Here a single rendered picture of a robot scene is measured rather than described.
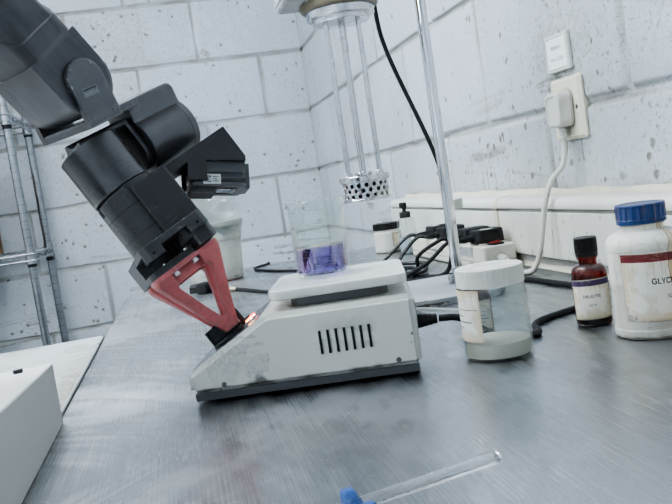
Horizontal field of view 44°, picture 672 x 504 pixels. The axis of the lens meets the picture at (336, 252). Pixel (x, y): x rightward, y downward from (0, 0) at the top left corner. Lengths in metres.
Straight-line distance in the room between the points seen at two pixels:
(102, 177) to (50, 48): 0.11
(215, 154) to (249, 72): 2.39
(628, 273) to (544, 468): 0.29
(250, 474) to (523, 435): 0.17
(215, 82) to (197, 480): 2.65
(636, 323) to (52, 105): 0.52
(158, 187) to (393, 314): 0.23
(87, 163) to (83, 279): 2.39
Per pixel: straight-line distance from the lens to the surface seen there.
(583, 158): 1.18
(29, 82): 0.73
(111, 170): 0.73
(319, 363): 0.70
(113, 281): 3.11
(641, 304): 0.74
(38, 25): 0.72
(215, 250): 0.73
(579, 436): 0.53
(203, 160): 0.75
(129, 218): 0.72
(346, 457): 0.53
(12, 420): 0.58
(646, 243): 0.73
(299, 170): 3.13
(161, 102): 0.79
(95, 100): 0.72
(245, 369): 0.71
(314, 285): 0.70
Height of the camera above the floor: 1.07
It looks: 5 degrees down
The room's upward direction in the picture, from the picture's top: 9 degrees counter-clockwise
